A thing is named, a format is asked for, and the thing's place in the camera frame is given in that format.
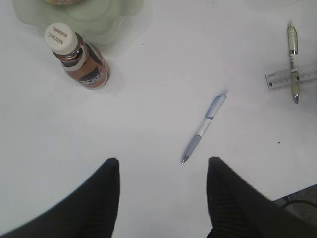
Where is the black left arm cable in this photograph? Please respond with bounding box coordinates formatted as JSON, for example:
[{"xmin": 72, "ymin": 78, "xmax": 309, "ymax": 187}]
[{"xmin": 282, "ymin": 198, "xmax": 317, "ymax": 209}]

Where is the brown Nescafe coffee bottle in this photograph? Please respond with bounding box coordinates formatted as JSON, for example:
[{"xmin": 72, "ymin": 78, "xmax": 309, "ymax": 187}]
[{"xmin": 44, "ymin": 23, "xmax": 110, "ymax": 89}]

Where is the clear plastic ruler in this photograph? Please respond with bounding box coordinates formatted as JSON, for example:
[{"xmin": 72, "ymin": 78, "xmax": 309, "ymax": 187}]
[{"xmin": 265, "ymin": 63, "xmax": 317, "ymax": 89}]

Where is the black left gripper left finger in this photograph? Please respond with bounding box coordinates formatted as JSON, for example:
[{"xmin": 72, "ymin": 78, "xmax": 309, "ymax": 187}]
[{"xmin": 2, "ymin": 158, "xmax": 120, "ymax": 238}]

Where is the blue grey ballpoint pen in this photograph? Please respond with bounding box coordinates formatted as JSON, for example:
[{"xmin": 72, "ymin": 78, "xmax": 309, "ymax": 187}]
[{"xmin": 181, "ymin": 90, "xmax": 228, "ymax": 164}]

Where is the pale green wavy plate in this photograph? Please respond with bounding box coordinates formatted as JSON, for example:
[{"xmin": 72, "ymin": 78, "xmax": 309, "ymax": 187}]
[{"xmin": 12, "ymin": 0, "xmax": 143, "ymax": 44}]

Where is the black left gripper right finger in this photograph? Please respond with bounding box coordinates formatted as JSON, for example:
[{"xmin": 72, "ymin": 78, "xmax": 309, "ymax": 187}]
[{"xmin": 206, "ymin": 157, "xmax": 317, "ymax": 238}]

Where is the sugared bread bun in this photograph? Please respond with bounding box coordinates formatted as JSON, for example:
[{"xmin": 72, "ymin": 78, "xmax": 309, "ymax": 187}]
[{"xmin": 46, "ymin": 0, "xmax": 84, "ymax": 6}]

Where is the cream grip ballpoint pen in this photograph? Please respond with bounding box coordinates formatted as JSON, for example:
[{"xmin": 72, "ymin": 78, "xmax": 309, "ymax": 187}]
[{"xmin": 287, "ymin": 21, "xmax": 300, "ymax": 104}]

